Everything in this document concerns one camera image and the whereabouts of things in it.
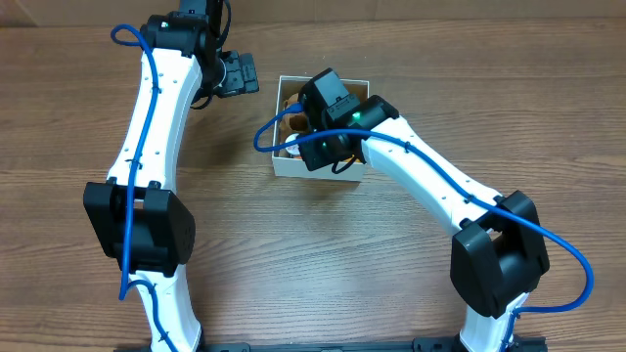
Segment brown plush capybara toy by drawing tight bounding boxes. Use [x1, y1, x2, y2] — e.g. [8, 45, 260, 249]
[279, 93, 309, 143]

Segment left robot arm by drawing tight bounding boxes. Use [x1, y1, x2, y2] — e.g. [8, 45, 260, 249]
[83, 0, 259, 351]

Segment white cardboard box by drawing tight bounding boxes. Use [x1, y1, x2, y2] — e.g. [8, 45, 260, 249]
[271, 75, 370, 182]

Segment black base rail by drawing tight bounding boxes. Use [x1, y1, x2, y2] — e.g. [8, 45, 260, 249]
[113, 335, 549, 352]

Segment small wooden rattle drum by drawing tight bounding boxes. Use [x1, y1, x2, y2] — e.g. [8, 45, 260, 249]
[285, 133, 301, 158]

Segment yellow rubber toy animal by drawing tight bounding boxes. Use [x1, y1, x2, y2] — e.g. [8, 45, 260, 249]
[343, 154, 363, 164]

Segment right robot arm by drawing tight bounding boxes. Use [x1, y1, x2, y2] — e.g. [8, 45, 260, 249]
[298, 68, 550, 351]

